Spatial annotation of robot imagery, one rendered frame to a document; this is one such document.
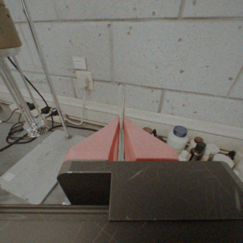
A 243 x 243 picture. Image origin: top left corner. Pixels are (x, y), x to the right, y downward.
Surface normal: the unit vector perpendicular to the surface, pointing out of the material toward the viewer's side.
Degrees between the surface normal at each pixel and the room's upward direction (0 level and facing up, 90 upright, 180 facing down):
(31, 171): 0
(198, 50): 90
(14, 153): 0
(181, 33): 90
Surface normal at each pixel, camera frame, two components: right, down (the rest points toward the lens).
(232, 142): -0.33, 0.56
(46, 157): 0.00, -0.81
